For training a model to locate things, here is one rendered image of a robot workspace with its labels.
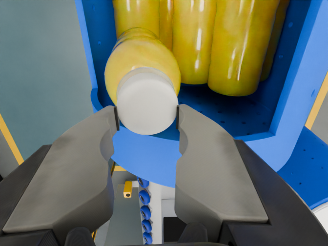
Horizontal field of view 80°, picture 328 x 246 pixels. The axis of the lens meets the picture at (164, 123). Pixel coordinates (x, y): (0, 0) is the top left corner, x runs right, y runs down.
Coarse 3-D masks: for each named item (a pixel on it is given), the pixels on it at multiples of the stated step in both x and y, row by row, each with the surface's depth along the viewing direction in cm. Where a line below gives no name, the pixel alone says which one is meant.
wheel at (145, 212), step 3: (141, 207) 64; (144, 207) 64; (147, 207) 64; (141, 210) 65; (144, 210) 63; (147, 210) 63; (144, 213) 63; (147, 213) 63; (150, 213) 63; (144, 216) 64; (147, 216) 63; (150, 216) 63; (147, 219) 63
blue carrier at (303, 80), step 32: (96, 0) 26; (320, 0) 12; (96, 32) 26; (288, 32) 28; (320, 32) 13; (96, 64) 27; (288, 64) 28; (320, 64) 15; (96, 96) 25; (192, 96) 38; (224, 96) 38; (256, 96) 35; (288, 96) 15; (224, 128) 28; (256, 128) 28; (288, 128) 18; (128, 160) 21; (160, 160) 18
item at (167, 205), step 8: (168, 200) 66; (168, 208) 64; (168, 216) 61; (176, 216) 61; (168, 224) 57; (176, 224) 57; (184, 224) 57; (168, 232) 55; (176, 232) 55; (168, 240) 54; (176, 240) 54
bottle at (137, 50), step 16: (128, 32) 22; (144, 32) 20; (128, 48) 15; (144, 48) 14; (160, 48) 15; (112, 64) 15; (128, 64) 14; (144, 64) 14; (160, 64) 14; (176, 64) 16; (112, 80) 14; (176, 80) 15; (112, 96) 15
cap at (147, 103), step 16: (128, 80) 12; (144, 80) 11; (160, 80) 12; (128, 96) 12; (144, 96) 12; (160, 96) 12; (176, 96) 12; (128, 112) 12; (144, 112) 12; (160, 112) 12; (176, 112) 13; (128, 128) 13; (144, 128) 13; (160, 128) 13
